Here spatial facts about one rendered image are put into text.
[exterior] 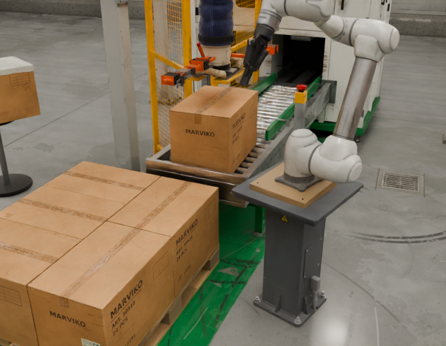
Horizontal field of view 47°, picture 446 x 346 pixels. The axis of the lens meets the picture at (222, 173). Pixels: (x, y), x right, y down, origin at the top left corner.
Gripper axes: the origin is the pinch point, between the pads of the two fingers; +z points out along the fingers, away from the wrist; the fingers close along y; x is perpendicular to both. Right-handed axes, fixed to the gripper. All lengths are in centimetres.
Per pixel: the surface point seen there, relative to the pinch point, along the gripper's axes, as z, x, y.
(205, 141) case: 27, -79, -82
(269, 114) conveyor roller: -16, -120, -195
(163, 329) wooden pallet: 130, -37, -58
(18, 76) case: 32, -243, -45
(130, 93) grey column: 11, -196, -112
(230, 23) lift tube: -44, -85, -71
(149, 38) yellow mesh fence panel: -39, -218, -127
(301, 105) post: -18, -52, -127
